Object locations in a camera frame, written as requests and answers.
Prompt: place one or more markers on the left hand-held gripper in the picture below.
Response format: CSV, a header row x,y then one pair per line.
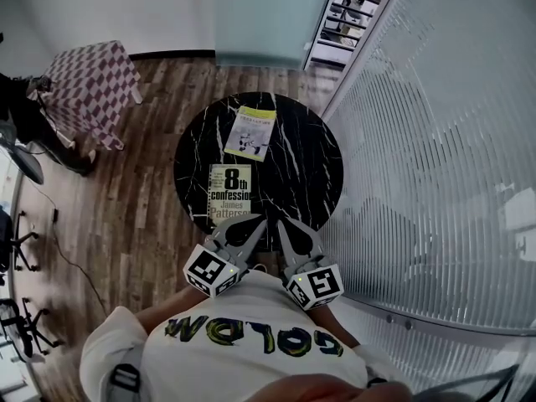
x,y
205,266

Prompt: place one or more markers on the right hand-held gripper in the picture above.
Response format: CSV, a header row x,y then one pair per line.
x,y
320,285

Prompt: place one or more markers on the grey book with black lettering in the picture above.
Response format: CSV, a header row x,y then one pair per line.
x,y
229,195

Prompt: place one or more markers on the yellow-green white booklet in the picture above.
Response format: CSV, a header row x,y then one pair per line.
x,y
250,134

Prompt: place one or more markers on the person's right forearm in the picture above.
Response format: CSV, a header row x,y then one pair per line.
x,y
337,329

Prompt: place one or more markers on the person's left forearm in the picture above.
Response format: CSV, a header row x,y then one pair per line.
x,y
167,310

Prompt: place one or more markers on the round black marble table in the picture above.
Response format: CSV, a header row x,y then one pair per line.
x,y
305,174

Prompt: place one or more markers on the person's white printed t-shirt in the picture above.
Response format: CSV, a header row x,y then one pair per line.
x,y
234,362

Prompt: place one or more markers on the person's face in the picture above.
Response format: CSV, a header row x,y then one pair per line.
x,y
326,392

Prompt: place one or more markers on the black power adapter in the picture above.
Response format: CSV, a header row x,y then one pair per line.
x,y
55,215

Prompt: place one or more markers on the black office chair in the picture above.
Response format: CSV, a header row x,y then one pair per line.
x,y
12,241
29,333

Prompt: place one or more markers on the grey office chair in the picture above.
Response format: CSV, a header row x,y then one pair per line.
x,y
25,161

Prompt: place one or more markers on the frosted glass door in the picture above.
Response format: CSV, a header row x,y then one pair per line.
x,y
264,19

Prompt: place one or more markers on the black device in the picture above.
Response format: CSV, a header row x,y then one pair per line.
x,y
39,84

